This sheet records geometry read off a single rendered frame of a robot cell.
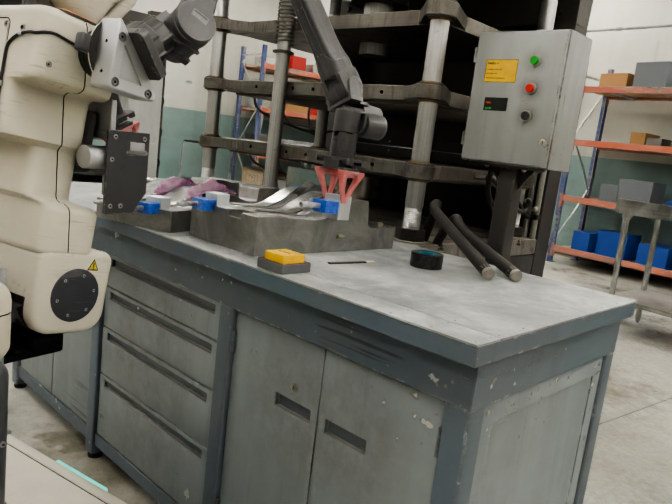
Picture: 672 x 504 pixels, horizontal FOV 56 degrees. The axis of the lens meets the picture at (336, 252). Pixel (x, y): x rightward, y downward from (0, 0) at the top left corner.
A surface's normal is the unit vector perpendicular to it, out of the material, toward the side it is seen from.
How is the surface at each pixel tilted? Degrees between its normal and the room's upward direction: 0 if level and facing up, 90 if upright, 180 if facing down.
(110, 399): 90
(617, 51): 90
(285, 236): 90
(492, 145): 90
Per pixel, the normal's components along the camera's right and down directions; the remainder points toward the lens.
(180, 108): 0.62, 0.21
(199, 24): 0.64, -0.18
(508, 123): -0.69, 0.04
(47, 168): 0.84, 0.19
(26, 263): -0.51, -0.06
